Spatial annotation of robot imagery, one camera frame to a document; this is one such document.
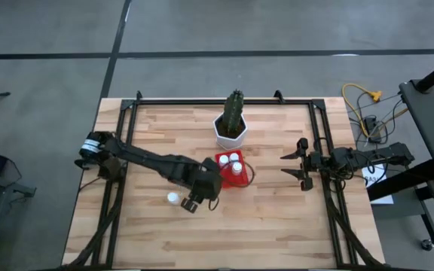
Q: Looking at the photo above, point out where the black table frame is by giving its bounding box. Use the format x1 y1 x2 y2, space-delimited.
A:
88 89 386 271

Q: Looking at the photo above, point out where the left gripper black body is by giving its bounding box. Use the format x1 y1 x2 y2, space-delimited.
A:
192 160 224 202

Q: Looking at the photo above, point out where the black power strip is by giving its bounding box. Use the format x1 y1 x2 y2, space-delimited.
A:
363 115 383 144

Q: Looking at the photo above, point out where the yellow extension cable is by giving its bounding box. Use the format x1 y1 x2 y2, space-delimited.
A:
341 82 410 139

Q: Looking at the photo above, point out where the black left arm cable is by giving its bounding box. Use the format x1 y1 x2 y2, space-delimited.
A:
208 160 256 212

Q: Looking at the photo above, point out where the white hexagonal plant pot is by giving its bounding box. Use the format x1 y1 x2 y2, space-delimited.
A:
212 111 249 151

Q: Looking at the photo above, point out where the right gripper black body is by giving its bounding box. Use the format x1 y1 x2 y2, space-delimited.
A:
295 137 323 192

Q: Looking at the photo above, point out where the red plastic basket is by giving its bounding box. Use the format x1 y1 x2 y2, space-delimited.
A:
214 149 251 190

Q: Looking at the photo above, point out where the white paper sheet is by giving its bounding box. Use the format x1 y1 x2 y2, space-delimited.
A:
360 163 395 206

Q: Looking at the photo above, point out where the green cactus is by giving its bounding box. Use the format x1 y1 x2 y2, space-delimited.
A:
222 88 246 136

